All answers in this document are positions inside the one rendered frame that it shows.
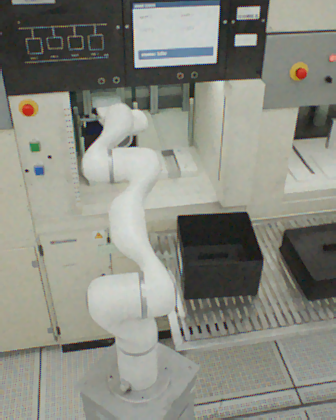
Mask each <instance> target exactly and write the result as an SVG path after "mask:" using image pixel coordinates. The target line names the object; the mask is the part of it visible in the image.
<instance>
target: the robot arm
mask: <svg viewBox="0 0 336 420"><path fill-rule="evenodd" d="M91 113H92V114H94V115H96V116H97V119H98V121H99V122H100V124H101V125H102V126H103V128H104V129H103V132H102V134H101V135H100V137H99V138H98V139H97V140H96V141H95V143H94V144H93V145H92V146H91V147H90V148H89V149H88V150H87V152H86V153H85V155H84V157H83V160H82V171H83V174H84V176H85V177H86V178H87V179H88V180H90V181H92V182H95V183H112V182H130V183H129V185H128V186H127V187H126V188H125V189H124V190H123V191H122V193H121V194H119V195H118V196H117V197H116V198H115V199H114V200H113V202H112V204H111V206H110V211H109V221H110V231H111V237H112V240H113V243H114V245H115V246H116V248H117V249H118V250H119V251H120V252H121V253H122V254H123V255H125V256H126V257H128V258H130V259H131V260H133V261H134V262H136V263H137V264H138V267H139V268H140V272H139V273H130V274H122V273H119V274H110V275H104V276H100V277H97V278H95V279H94V280H93V281H92V282H91V283H90V284H89V286H88V288H87V291H86V296H85V300H86V306H87V307H86V308H87V310H88V312H89V314H90V316H91V318H92V319H93V320H94V321H95V322H96V323H97V324H98V325H99V326H101V327H102V328H103V329H105V330H106V331H108V332H110V333H111V334H113V335H114V336H115V343H116V346H117V356H118V357H117V358H116V359H115V360H114V361H113V362H112V364H111V366H110V369H109V372H108V382H109V385H110V388H111V390H112V392H113V393H114V394H115V395H116V396H117V397H118V398H119V399H121V400H123V401H125V402H128V403H133V404H143V403H147V402H150V401H153V400H154V399H156V398H158V397H159V396H160V395H161V394H162V393H163V392H164V391H165V389H166V388H167V387H168V384H169V380H170V370H169V366H168V364H167V362H166V360H165V359H164V358H163V357H162V356H161V355H160V354H159V353H158V326H157V323H156V321H155V319H154V318H159V317H163V316H166V315H168V314H169V313H171V312H172V311H173V310H174V308H175V307H176V304H177V299H178V297H177V290H176V286H175V283H174V281H173V279H172V278H171V276H170V274H169V273H168V271H167V270H166V268H165V267H164V266H163V264H162V263H161V261H160V259H159V258H158V256H157V255H156V253H155V251H153V249H152V247H151V245H150V242H149V239H148V235H147V230H146V223H145V213H144V200H145V198H146V196H147V195H148V192H149V191H150V189H151V188H152V187H153V186H154V184H155V183H157V181H158V180H159V177H160V175H161V171H162V163H161V159H160V156H159V155H158V154H157V153H156V152H155V151H153V150H151V149H149V148H144V147H131V148H126V147H128V146H129V145H130V144H131V142H132V136H135V135H138V134H140V133H143V132H145V131H146V130H147V125H148V124H147V119H146V117H145V115H144V114H143V113H142V112H141V111H139V110H130V108H129V107H128V106H126V105H125V104H122V103H115V104H112V105H111V106H109V107H102V108H95V109H94V110H92V111H91ZM114 147H115V148H114ZM111 150H112V151H111ZM112 162H113V164H112ZM113 175H114V177H113Z"/></svg>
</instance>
